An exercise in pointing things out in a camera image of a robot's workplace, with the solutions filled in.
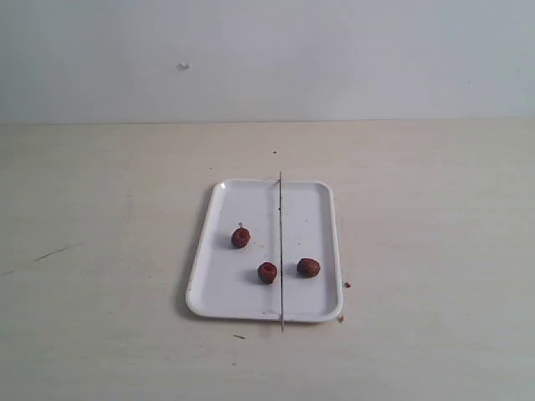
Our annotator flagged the thin metal skewer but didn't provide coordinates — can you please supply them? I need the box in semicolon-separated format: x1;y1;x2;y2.
278;171;285;333

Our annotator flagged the red fruit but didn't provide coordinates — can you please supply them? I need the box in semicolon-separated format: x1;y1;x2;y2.
296;258;321;278
257;261;278;284
231;227;251;249

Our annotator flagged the white rectangular plastic tray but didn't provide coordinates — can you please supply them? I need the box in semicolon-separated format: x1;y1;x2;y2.
186;179;344;323

